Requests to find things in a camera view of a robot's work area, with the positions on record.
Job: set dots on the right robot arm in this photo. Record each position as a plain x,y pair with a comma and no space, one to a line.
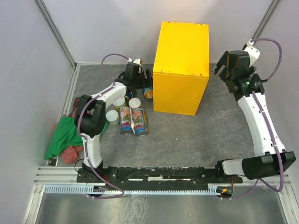
271,158

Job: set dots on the cartoon label can left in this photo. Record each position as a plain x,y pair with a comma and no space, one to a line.
125,120

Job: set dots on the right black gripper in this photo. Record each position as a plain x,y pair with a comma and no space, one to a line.
227,68

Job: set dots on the white lid yellow can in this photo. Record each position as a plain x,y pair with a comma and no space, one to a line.
119,103

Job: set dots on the white lid small can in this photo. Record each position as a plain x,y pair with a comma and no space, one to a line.
134,103

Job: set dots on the yellow box counter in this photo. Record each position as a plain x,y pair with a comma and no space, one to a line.
181,67

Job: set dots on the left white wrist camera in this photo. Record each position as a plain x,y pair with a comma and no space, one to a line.
134,65

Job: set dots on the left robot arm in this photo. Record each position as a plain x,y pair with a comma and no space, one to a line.
90,116

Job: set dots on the cartoon label can right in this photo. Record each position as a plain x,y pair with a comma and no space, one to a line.
140,122

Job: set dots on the dark blue soup can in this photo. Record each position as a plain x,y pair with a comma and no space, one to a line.
130,94

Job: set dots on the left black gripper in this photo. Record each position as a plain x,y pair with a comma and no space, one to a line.
145,78

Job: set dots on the blue chicken soup can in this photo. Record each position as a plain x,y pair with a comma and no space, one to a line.
148,92

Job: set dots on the cartoon label can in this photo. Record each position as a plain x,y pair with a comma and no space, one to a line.
125,120
140,122

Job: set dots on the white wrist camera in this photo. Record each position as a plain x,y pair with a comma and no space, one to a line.
253,52
134,65

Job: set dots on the red cloth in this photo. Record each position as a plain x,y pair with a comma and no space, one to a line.
70,154

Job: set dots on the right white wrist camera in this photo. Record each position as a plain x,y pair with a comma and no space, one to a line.
253,52

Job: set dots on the green cloth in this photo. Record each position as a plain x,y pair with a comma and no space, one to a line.
63,137

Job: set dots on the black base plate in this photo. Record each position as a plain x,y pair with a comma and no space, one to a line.
158,179

